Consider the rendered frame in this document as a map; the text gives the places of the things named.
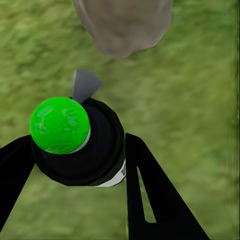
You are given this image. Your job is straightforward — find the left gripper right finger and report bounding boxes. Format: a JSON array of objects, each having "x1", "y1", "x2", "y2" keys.
[{"x1": 125, "y1": 133, "x2": 210, "y2": 240}]

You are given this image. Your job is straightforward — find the pesticide atomizer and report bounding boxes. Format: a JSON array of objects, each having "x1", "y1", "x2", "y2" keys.
[{"x1": 29, "y1": 68, "x2": 126, "y2": 187}]

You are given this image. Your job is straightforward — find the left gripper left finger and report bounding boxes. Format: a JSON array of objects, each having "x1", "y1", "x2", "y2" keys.
[{"x1": 0, "y1": 134, "x2": 36, "y2": 232}]

